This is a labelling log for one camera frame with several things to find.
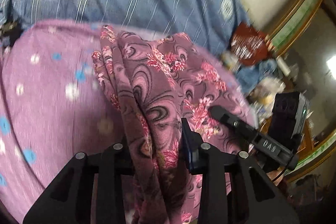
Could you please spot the maroon floral garment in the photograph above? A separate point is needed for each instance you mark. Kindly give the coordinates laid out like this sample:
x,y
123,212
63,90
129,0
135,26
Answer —
x,y
153,85

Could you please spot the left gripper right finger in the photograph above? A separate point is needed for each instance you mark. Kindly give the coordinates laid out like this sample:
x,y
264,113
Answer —
x,y
234,188

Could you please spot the small black clip object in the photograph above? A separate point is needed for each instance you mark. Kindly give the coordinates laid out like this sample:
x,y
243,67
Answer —
x,y
10,32

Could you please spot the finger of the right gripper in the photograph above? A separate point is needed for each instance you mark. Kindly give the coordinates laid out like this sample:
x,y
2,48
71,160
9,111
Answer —
x,y
234,123

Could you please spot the blue denim clothing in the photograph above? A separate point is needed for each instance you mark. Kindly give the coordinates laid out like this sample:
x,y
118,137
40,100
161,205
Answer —
x,y
249,76

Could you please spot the purple floral bed sheet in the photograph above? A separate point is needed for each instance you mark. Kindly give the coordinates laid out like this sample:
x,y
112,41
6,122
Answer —
x,y
52,106

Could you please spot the red shiny plastic bag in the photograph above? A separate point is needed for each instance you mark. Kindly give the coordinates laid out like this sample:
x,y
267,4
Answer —
x,y
249,45

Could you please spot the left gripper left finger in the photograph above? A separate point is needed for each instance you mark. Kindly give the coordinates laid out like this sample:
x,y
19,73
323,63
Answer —
x,y
88,189

